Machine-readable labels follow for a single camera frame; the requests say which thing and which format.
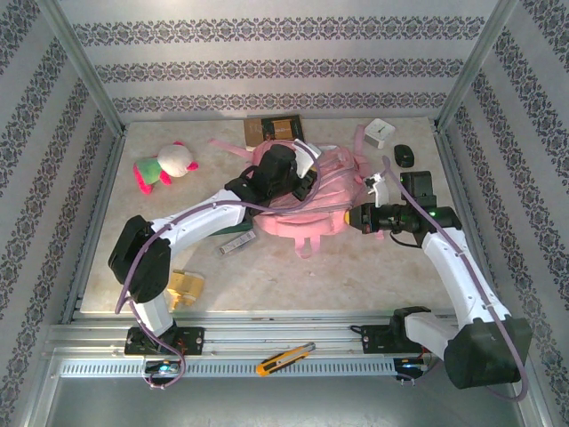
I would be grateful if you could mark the brown book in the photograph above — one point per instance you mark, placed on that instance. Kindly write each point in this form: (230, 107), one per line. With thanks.
(275, 129)

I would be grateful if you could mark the yellow utility knife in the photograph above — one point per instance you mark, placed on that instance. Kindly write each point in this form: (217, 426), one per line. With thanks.
(284, 358)

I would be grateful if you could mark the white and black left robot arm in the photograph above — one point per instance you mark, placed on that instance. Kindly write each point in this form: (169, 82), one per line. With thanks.
(200, 220)

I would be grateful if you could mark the gold shiny box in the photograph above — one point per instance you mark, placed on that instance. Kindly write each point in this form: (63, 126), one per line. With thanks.
(189, 287)

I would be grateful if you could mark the aluminium frame post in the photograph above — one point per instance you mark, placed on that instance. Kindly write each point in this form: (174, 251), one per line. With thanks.
(80, 66)
(475, 66)

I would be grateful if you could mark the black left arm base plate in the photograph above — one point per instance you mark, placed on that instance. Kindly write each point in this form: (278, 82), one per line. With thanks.
(193, 340)

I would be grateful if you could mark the silver pen box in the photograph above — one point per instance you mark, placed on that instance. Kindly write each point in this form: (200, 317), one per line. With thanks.
(235, 244)

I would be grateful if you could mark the white pink green plush toy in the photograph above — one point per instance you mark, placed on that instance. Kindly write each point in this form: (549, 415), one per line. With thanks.
(175, 160)

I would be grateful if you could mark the pink backpack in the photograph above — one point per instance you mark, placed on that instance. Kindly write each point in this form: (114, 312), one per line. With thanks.
(329, 187)

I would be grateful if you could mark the aluminium side rail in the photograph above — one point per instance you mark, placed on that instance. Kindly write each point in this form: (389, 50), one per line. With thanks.
(449, 160)
(95, 222)

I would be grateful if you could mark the black computer mouse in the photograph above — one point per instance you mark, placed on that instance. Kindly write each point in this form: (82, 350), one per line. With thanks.
(403, 155)

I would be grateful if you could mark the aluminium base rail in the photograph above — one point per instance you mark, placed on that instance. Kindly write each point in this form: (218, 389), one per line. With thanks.
(266, 331)

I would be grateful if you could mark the white square clock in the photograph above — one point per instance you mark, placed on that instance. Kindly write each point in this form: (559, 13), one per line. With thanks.
(380, 131)

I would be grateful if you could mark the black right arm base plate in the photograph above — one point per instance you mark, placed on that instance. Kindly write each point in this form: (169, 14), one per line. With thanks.
(373, 340)

